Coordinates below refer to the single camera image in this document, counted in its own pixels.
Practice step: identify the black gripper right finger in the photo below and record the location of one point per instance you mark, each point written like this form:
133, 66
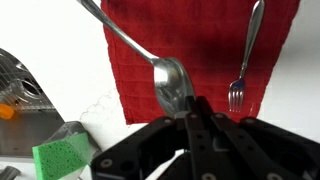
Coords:
260, 150

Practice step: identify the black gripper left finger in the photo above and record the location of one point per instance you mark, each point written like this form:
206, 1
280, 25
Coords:
133, 150

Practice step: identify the silver spoon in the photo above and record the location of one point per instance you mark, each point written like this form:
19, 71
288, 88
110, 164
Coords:
170, 80

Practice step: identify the red towel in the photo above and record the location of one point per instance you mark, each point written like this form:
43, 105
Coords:
200, 50

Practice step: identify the clear sponge holder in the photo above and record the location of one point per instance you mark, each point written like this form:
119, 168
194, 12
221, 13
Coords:
66, 128

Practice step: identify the green sponge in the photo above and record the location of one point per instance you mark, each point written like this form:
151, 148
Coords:
56, 156

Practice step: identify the stainless steel sink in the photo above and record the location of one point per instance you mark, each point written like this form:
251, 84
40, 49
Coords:
30, 133

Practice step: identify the silver fork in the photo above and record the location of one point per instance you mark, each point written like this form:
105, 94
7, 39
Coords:
250, 36

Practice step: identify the grey metal faucet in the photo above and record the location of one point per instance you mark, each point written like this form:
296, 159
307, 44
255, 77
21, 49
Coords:
8, 173

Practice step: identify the small orange object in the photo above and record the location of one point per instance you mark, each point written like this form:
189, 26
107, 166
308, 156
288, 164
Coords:
6, 111

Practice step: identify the metal sink grid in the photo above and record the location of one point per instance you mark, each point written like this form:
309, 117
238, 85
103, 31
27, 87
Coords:
10, 71

